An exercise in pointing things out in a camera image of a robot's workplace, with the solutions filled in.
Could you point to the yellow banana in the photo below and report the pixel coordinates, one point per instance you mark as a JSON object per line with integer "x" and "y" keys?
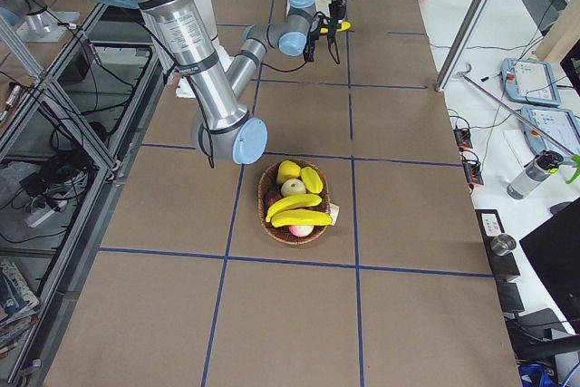
{"x": 341, "y": 27}
{"x": 301, "y": 217}
{"x": 292, "y": 202}

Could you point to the white basket tag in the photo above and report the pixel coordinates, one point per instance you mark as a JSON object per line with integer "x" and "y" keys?
{"x": 333, "y": 211}

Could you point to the yellow mango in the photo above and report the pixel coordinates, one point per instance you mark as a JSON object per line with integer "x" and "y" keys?
{"x": 287, "y": 169}

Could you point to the yellow star fruit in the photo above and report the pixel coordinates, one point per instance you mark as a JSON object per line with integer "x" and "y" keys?
{"x": 311, "y": 179}

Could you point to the pale apple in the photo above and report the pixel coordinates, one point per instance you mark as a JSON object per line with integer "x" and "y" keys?
{"x": 293, "y": 187}

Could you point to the dark red apple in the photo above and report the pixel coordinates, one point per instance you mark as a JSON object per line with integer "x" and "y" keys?
{"x": 271, "y": 197}

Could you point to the upper blue teach pendant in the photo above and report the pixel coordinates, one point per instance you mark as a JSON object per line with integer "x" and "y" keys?
{"x": 531, "y": 82}

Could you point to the blue teach pendant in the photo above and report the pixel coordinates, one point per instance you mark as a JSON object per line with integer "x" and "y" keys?
{"x": 531, "y": 82}
{"x": 560, "y": 123}

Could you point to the orange circuit board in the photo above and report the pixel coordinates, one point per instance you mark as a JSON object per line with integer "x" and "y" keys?
{"x": 469, "y": 159}

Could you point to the pink peach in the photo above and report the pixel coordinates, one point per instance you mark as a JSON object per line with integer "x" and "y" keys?
{"x": 301, "y": 230}

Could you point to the lower blue teach pendant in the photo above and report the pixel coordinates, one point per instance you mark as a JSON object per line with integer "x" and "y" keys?
{"x": 560, "y": 123}

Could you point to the reacher grabber stick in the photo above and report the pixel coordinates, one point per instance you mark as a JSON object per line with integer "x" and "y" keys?
{"x": 561, "y": 146}

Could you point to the steel cup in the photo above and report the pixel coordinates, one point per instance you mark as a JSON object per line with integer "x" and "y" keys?
{"x": 502, "y": 244}

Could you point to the black monitor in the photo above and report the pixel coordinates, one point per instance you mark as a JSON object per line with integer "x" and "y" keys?
{"x": 552, "y": 250}

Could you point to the stack of magazines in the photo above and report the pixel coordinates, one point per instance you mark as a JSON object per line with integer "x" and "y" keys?
{"x": 19, "y": 306}

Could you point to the aluminium frame post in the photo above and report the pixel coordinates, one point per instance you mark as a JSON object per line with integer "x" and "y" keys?
{"x": 459, "y": 46}

